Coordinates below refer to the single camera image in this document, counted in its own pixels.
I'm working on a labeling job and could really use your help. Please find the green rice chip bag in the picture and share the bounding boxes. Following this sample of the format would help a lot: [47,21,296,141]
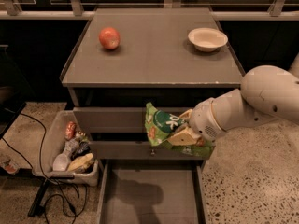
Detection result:
[145,103,213,156]

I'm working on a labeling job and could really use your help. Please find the small red white packet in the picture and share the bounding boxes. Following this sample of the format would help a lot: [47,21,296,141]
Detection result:
[0,160,20,175]

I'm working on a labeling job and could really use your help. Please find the black cable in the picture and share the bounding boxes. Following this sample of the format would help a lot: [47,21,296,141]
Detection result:
[0,107,90,224]

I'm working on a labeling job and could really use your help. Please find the white plastic spoon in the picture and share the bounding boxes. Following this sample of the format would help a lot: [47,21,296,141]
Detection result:
[52,139,79,172]

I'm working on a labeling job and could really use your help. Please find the dark snack packet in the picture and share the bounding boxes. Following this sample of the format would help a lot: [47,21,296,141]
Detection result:
[72,142,91,160]

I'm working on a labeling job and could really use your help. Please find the grey drawer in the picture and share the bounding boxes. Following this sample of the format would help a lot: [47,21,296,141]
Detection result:
[96,161,209,224]
[90,141,214,160]
[73,107,146,133]

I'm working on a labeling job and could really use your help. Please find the yellow snack bag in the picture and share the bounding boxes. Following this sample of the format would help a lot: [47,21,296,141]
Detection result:
[67,153,94,174]

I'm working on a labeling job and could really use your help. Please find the grey middle drawer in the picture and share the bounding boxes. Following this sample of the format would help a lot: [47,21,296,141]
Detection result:
[90,141,214,160]

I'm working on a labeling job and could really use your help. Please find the grey top drawer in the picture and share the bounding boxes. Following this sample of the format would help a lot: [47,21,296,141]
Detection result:
[73,107,146,133]

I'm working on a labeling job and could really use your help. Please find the clear plastic storage bin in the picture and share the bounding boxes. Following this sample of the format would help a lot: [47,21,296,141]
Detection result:
[33,110,99,186]

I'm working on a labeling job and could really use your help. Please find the red apple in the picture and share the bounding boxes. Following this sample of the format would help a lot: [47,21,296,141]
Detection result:
[99,27,121,50]

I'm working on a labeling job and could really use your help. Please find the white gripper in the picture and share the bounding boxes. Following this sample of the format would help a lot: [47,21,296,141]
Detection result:
[167,98,225,146]

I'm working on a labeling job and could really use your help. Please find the white bowl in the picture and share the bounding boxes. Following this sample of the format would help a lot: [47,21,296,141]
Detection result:
[188,28,228,52]

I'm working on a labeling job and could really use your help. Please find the grey drawer cabinet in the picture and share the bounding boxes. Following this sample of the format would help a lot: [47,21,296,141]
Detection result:
[59,7,249,224]

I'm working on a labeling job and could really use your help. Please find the black stand leg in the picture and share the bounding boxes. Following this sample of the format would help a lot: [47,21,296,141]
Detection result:
[27,179,50,217]

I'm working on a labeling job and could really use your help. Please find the red snack can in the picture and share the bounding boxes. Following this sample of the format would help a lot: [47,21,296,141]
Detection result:
[64,121,77,140]

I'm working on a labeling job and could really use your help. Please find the grey bottom drawer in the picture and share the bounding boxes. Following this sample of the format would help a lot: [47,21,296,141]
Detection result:
[96,161,209,224]

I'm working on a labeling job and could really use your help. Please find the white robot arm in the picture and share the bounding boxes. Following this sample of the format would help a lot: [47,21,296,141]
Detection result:
[167,62,299,146]

